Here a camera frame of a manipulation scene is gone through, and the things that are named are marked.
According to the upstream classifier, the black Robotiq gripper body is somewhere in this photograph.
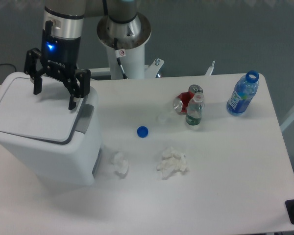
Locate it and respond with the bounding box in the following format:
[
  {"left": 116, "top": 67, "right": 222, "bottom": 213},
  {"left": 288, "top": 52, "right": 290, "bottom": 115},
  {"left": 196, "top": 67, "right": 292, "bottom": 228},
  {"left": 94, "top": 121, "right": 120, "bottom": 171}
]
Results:
[{"left": 40, "top": 34, "right": 81, "bottom": 84}]

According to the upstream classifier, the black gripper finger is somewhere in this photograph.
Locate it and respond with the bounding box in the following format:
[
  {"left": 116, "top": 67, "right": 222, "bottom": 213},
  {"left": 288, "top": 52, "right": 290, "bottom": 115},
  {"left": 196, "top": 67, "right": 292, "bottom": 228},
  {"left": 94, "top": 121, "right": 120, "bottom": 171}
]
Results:
[
  {"left": 63, "top": 69, "right": 91, "bottom": 110},
  {"left": 24, "top": 48, "right": 46, "bottom": 95}
]

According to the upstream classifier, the white trash can lid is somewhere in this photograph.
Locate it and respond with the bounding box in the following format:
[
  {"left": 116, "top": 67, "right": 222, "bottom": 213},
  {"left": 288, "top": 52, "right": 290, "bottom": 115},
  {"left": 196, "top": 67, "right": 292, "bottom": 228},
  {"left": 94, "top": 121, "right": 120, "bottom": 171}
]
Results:
[{"left": 0, "top": 72, "right": 86, "bottom": 144}]

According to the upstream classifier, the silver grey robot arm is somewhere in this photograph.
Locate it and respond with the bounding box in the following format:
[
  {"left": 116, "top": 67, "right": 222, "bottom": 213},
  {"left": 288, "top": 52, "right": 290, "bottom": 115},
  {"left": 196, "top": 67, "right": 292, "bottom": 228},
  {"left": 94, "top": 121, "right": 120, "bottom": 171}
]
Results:
[{"left": 24, "top": 0, "right": 91, "bottom": 110}]

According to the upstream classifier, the white plastic trash can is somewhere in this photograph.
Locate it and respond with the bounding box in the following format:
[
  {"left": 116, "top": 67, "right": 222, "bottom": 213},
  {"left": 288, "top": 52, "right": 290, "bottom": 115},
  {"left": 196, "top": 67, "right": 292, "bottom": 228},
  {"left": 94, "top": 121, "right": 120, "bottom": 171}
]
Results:
[{"left": 0, "top": 72, "right": 103, "bottom": 187}]

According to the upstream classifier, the blue bottle cap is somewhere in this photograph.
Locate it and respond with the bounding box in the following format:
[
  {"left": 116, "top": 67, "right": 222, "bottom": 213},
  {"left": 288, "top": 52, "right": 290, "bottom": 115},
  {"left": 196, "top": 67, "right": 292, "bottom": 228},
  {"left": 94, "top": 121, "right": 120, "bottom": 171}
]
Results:
[{"left": 137, "top": 126, "right": 149, "bottom": 138}]

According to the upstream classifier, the clear white bottle cap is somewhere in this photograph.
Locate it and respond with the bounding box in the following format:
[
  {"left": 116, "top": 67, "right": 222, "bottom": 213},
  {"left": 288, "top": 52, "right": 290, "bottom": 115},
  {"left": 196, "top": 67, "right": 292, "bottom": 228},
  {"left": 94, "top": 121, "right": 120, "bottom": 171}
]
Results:
[{"left": 157, "top": 115, "right": 168, "bottom": 123}]

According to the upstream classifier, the crushed red soda can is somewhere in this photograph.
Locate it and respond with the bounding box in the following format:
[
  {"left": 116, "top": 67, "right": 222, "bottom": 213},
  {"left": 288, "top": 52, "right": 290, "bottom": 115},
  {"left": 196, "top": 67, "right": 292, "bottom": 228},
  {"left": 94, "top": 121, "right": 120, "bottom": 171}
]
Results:
[{"left": 172, "top": 84, "right": 203, "bottom": 115}]

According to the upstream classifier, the small crumpled white tissue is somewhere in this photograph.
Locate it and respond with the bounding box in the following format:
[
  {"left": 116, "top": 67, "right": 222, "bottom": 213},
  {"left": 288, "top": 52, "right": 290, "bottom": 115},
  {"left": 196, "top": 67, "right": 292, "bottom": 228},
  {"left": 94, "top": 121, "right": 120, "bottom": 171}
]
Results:
[{"left": 110, "top": 152, "right": 129, "bottom": 178}]

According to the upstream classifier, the small clear green-label bottle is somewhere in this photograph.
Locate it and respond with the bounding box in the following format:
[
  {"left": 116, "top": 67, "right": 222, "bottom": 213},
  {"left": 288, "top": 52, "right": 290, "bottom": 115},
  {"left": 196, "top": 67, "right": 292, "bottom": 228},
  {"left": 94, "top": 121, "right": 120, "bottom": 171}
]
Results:
[{"left": 185, "top": 92, "right": 205, "bottom": 128}]

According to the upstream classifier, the large crumpled white tissue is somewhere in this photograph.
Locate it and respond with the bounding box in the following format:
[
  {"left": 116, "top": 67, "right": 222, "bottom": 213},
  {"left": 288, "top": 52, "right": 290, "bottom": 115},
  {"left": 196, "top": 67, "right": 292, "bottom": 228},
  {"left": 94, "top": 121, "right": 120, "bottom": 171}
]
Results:
[{"left": 156, "top": 146, "right": 189, "bottom": 180}]

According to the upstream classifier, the large blue drink bottle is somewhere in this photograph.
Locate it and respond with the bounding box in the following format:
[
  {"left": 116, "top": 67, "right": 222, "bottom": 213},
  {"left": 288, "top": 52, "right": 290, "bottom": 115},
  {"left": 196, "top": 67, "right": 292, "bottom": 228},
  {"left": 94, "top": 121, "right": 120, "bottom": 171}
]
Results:
[{"left": 226, "top": 70, "right": 259, "bottom": 116}]

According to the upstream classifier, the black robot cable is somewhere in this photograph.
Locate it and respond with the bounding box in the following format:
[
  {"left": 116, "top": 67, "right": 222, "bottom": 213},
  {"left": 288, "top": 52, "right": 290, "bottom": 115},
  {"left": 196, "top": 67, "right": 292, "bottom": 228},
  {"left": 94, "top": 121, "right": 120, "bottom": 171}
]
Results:
[{"left": 113, "top": 37, "right": 128, "bottom": 80}]

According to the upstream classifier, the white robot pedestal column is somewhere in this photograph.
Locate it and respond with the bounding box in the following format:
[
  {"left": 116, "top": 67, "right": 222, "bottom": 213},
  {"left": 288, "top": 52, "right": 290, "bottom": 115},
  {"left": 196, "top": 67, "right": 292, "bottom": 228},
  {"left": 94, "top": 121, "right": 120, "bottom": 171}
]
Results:
[{"left": 97, "top": 13, "right": 151, "bottom": 80}]

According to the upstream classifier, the white metal base frame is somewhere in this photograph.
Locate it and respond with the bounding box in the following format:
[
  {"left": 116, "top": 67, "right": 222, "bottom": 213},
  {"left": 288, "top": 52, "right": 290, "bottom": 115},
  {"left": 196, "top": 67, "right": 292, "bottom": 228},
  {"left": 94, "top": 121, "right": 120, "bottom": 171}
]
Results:
[{"left": 89, "top": 58, "right": 215, "bottom": 80}]

